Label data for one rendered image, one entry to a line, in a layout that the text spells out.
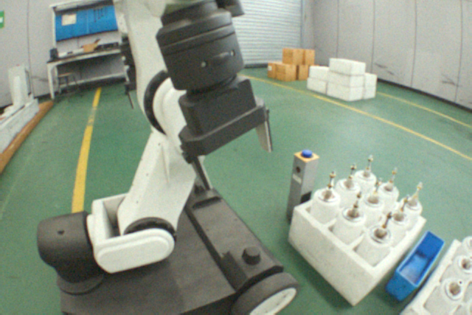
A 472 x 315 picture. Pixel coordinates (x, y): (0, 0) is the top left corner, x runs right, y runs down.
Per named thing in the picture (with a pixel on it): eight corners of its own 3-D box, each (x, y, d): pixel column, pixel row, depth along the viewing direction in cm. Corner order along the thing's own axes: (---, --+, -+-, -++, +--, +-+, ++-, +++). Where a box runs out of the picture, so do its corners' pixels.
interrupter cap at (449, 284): (456, 305, 25) (458, 304, 25) (439, 291, 31) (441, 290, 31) (465, 287, 28) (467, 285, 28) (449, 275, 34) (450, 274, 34)
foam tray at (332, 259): (352, 306, 55) (375, 277, 48) (287, 240, 87) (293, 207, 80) (408, 251, 71) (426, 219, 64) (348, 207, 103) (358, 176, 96)
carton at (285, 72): (295, 81, 423) (296, 65, 411) (285, 81, 412) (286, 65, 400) (285, 78, 447) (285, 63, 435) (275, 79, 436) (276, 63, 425)
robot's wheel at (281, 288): (239, 333, 51) (240, 309, 43) (231, 322, 55) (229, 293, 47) (293, 304, 60) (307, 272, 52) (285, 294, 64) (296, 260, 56)
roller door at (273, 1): (202, 71, 530) (201, -53, 407) (200, 71, 540) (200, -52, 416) (302, 66, 673) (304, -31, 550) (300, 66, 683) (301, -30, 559)
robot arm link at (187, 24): (175, 57, 20) (141, -50, 15) (152, 57, 29) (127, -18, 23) (269, 26, 24) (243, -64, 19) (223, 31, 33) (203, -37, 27)
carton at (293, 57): (302, 65, 418) (302, 49, 406) (293, 65, 407) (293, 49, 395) (290, 63, 442) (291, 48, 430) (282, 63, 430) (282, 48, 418)
